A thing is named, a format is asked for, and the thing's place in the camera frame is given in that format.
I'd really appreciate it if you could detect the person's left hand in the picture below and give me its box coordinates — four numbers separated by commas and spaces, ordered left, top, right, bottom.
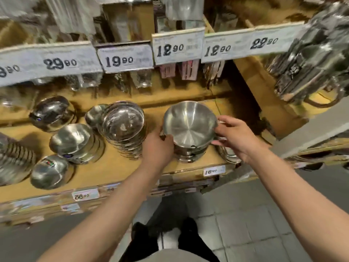
141, 128, 174, 172

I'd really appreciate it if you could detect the person's right hand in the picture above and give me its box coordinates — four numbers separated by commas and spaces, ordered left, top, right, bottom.
211, 116, 264, 164

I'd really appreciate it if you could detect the person's right forearm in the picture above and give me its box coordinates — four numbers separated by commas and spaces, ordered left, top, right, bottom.
244, 148, 349, 262

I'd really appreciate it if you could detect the person's left forearm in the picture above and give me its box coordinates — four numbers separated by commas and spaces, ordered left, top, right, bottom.
38, 162, 167, 262

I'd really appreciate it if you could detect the small white price tag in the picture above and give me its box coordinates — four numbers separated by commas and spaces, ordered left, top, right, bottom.
72, 188, 100, 202
203, 165, 226, 177

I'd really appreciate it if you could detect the tall stack of steel bowls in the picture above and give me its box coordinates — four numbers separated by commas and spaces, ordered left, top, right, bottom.
98, 100, 148, 160

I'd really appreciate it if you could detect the wooden shelf unit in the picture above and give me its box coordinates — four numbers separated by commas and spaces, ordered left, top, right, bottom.
0, 13, 349, 227

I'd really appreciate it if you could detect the small steel bowl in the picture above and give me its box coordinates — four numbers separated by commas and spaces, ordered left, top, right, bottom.
85, 104, 109, 130

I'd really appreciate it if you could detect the white price label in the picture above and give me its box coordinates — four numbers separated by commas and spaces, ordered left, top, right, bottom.
97, 44, 154, 74
152, 27, 206, 66

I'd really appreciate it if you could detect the steel bowl with blue sticker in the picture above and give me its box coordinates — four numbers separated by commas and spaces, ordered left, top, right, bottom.
49, 123, 106, 164
28, 96, 77, 133

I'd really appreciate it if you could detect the person's right leg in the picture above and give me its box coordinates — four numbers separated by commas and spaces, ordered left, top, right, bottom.
178, 218, 220, 262

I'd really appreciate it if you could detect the person's leg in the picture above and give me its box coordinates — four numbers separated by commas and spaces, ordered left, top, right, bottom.
119, 222, 165, 262
178, 218, 220, 262

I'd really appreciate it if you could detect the wide white price label strip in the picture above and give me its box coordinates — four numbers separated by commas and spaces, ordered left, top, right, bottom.
201, 21, 306, 63

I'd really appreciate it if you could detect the person's left leg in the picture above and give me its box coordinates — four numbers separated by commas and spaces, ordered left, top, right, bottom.
119, 222, 165, 262

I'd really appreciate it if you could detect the steel bowl with red sticker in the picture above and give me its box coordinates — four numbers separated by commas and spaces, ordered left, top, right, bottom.
30, 154, 76, 190

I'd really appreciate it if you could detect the row of hanging utensil packets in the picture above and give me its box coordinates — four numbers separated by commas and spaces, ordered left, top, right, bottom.
0, 0, 240, 92

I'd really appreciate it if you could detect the hanging bundle of steel utensils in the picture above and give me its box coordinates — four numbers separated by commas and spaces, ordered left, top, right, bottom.
267, 1, 349, 108

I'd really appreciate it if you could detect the long white price label strip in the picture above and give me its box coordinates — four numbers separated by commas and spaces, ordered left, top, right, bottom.
0, 41, 103, 87

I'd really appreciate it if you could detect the row of ribbed steel bowls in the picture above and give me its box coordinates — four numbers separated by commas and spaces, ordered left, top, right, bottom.
0, 133, 37, 186

